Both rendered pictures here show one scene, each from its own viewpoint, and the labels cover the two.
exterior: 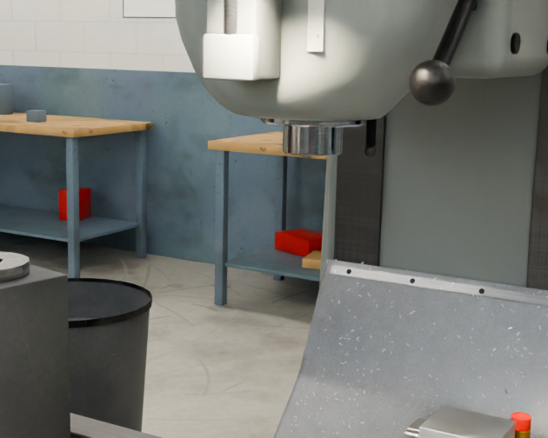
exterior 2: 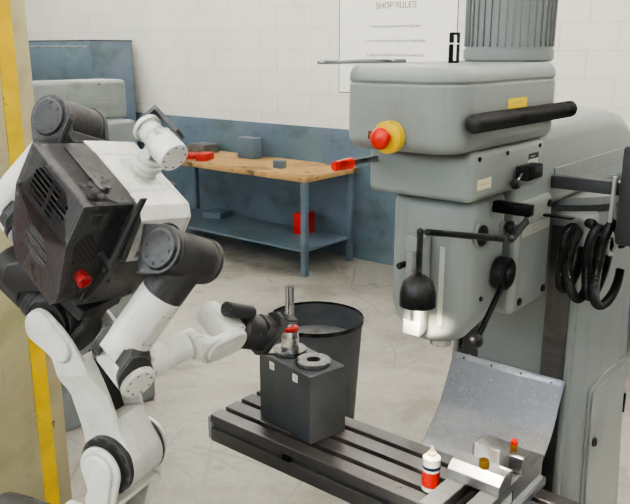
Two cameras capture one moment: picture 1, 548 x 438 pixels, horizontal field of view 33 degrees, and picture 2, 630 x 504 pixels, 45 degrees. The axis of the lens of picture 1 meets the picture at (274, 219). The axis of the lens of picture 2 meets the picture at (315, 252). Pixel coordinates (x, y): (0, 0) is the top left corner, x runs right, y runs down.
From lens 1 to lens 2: 1.03 m
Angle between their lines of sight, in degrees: 11
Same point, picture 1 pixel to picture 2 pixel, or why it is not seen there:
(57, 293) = (341, 373)
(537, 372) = (541, 412)
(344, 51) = (449, 325)
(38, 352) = (334, 396)
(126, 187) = (339, 210)
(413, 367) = (489, 404)
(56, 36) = (292, 103)
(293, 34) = (432, 318)
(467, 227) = (515, 345)
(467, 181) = (515, 325)
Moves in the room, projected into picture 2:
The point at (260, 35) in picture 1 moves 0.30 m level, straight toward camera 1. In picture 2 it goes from (421, 322) to (417, 383)
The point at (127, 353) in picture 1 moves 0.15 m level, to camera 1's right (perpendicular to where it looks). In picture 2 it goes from (349, 351) to (380, 353)
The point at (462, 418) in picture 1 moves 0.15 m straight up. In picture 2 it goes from (491, 440) to (495, 377)
